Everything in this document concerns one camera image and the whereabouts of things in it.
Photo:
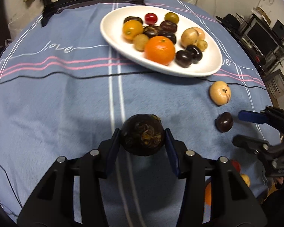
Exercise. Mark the black speaker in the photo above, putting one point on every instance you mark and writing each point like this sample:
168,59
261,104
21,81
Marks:
280,29

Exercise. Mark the dark wrinkled fruit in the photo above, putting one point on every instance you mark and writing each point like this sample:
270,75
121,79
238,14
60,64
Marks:
168,26

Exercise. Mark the cream round fruit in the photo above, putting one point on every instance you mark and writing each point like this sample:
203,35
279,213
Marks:
245,179

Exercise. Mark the blue striped tablecloth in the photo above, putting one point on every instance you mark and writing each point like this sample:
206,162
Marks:
61,104

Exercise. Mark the cream striped pepino melon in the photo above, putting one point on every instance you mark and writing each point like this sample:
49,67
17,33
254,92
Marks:
220,92

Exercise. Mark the person's right hand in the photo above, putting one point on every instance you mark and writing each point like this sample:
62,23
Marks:
279,181

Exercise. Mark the black hat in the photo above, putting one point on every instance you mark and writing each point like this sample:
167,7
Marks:
229,20

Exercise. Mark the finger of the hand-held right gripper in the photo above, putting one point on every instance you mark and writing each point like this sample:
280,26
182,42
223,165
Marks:
250,117
248,143

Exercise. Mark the black desk rack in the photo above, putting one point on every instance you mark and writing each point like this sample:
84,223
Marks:
253,54

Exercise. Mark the small yellow fruit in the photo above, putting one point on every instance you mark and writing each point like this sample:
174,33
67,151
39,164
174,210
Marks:
201,45
140,42

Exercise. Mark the orange mandarin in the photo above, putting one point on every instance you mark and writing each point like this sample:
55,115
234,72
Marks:
207,192
159,50

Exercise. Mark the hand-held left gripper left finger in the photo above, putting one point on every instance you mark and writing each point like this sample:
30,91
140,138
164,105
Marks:
113,146

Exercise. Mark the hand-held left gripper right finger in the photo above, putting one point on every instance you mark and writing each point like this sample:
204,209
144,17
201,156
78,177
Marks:
172,156

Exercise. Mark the yellow-orange round fruit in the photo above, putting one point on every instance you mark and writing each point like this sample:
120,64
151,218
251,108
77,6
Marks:
132,29

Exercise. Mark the white round plate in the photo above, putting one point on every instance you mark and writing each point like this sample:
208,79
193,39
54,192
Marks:
113,28

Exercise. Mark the black computer monitor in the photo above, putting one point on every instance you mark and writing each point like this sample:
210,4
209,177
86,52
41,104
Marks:
262,37

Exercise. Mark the yellow-green round fruit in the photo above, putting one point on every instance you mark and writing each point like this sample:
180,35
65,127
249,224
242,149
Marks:
171,17

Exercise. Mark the tan round fruit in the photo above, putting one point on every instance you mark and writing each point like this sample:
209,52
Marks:
189,37

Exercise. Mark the red cherry tomato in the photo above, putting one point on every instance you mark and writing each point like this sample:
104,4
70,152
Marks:
151,18
235,165

